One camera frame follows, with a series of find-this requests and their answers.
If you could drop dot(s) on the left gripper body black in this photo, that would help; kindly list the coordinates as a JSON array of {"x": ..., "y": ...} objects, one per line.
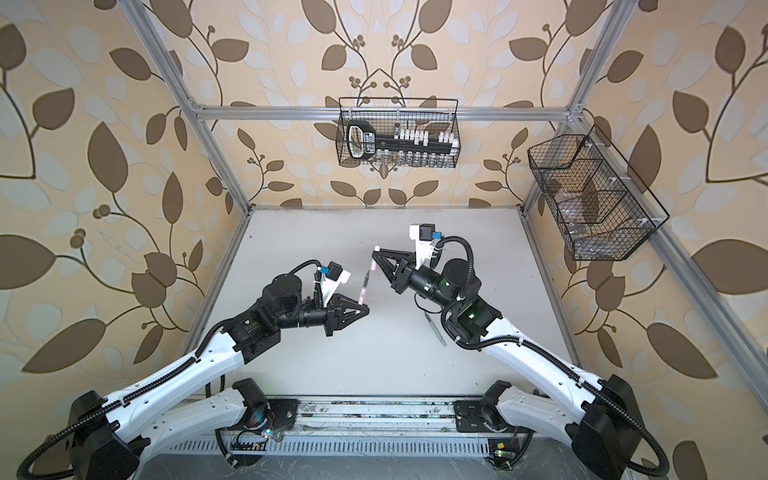
[{"x": 331, "y": 318}]

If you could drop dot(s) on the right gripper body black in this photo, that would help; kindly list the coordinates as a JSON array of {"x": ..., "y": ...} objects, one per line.
[{"x": 409, "y": 276}]

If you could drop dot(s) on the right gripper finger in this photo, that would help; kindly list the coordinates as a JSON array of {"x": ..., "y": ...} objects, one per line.
[
  {"x": 390, "y": 269},
  {"x": 395, "y": 255}
]

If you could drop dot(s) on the pink pen cap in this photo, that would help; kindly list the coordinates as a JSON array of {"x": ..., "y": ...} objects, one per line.
[{"x": 374, "y": 262}]

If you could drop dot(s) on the pink fountain pen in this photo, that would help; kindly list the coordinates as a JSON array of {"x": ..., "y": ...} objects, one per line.
[{"x": 364, "y": 287}]

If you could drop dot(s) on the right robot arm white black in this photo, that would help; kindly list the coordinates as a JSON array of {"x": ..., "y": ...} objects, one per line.
[{"x": 598, "y": 419}]

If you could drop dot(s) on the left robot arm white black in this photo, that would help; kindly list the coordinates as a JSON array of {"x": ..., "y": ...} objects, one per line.
[{"x": 108, "y": 437}]

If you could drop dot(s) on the black socket holder tool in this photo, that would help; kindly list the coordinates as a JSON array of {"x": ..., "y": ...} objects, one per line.
[{"x": 364, "y": 142}]

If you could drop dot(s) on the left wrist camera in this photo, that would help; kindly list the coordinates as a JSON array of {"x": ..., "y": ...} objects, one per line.
[{"x": 331, "y": 277}]

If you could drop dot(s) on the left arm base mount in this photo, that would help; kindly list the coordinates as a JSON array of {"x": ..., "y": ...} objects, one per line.
[{"x": 272, "y": 413}]

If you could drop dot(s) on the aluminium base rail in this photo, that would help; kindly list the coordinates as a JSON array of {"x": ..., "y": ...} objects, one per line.
[{"x": 392, "y": 427}]

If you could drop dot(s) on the rear wire basket black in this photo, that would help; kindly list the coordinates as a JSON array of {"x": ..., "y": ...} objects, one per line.
[{"x": 430, "y": 113}]

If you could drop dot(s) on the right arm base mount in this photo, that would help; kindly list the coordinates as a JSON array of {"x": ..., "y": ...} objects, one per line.
[{"x": 472, "y": 416}]

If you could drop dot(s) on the side wire basket black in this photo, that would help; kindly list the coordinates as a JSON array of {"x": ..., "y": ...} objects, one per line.
[{"x": 598, "y": 207}]

